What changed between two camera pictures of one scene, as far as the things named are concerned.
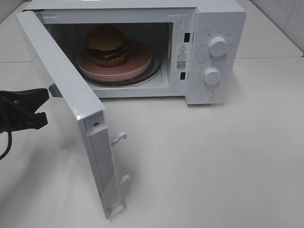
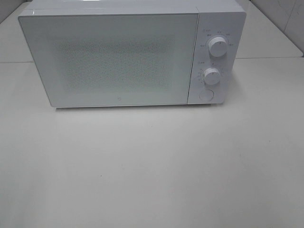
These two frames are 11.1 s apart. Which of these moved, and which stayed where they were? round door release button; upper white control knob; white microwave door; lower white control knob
Moved: white microwave door
Stayed: round door release button; upper white control knob; lower white control knob
